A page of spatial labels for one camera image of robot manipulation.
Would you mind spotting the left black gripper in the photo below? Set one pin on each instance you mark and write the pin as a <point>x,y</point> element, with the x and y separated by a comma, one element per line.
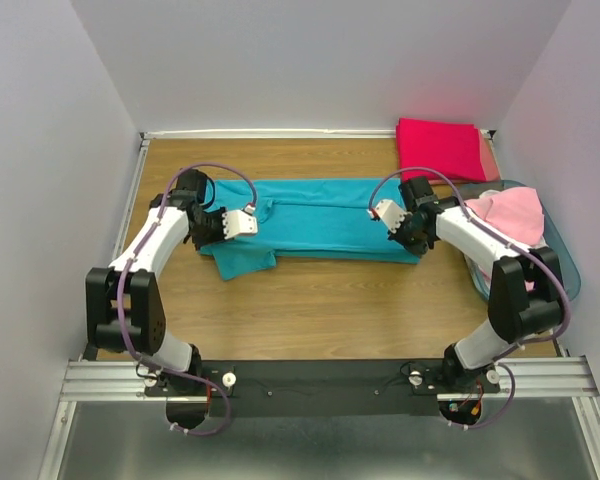
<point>199,242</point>

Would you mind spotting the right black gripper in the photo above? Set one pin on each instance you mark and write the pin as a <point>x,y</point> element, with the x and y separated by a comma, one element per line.
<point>418,249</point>

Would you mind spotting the teal t shirt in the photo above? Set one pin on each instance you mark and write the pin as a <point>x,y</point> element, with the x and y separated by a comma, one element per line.
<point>310,218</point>

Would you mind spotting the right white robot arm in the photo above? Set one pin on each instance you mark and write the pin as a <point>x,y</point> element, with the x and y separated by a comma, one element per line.
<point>527,301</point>

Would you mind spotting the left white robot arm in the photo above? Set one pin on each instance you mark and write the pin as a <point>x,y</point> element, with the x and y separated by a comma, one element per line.
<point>127,290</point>

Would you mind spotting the folded magenta t shirt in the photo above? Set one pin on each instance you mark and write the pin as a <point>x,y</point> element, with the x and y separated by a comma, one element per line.
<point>451,149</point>

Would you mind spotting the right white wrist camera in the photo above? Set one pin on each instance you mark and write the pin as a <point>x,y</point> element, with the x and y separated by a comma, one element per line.
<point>390,213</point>

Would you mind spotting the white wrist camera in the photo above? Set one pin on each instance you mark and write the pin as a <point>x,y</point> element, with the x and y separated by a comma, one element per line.
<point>390,213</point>
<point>237,223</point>

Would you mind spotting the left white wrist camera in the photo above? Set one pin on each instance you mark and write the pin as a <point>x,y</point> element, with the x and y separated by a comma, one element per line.
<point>237,223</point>

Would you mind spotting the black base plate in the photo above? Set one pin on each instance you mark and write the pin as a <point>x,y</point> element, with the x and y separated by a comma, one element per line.
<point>321,388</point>

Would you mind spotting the aluminium rail frame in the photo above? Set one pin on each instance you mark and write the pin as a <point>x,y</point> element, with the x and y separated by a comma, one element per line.
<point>106,426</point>

